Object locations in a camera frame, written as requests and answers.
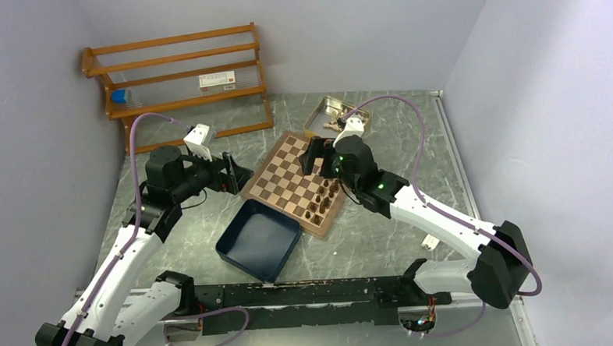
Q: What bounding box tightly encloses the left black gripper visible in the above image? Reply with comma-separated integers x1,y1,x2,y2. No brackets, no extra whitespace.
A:
168,143,253,202

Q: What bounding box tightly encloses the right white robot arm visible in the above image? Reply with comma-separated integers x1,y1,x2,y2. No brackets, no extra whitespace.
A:
299,135,538,309

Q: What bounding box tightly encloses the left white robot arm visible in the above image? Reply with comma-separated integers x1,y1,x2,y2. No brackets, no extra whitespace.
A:
35,146,253,346

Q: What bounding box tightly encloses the light chess pieces pile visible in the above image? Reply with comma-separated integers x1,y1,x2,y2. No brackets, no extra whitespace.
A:
323,107,348,132

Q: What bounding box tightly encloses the wooden chess board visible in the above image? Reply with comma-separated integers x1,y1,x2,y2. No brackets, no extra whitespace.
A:
240,131,345,238

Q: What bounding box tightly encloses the dark chess pieces group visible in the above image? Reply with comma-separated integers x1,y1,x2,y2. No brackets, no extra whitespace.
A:
297,179,339,226

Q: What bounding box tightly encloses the gold metal tin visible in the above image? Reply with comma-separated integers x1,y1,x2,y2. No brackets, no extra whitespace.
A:
303,96,354,139

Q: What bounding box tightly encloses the blue square tray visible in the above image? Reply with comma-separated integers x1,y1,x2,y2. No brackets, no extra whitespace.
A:
215,199,302,283

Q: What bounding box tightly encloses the white red box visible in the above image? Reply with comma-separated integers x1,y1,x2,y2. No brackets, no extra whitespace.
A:
198,71,236,94

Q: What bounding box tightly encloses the wooden shelf rack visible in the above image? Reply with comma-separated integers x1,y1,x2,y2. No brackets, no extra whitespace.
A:
80,23,275,151

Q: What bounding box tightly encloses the small white plastic part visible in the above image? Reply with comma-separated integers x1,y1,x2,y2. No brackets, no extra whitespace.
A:
421,235,440,251

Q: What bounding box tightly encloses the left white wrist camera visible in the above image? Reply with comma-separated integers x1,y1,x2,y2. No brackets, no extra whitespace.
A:
183,124,215,161

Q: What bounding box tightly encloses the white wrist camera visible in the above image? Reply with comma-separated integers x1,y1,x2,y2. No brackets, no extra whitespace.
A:
183,124,215,161
333,115,365,147

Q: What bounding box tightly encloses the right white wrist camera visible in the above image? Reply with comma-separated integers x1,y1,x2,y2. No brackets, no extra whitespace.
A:
333,115,365,147

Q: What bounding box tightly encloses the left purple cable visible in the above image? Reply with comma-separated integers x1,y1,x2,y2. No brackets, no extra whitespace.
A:
41,111,202,346

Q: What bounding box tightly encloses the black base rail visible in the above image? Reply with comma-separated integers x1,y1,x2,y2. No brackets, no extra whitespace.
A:
165,276,452,336

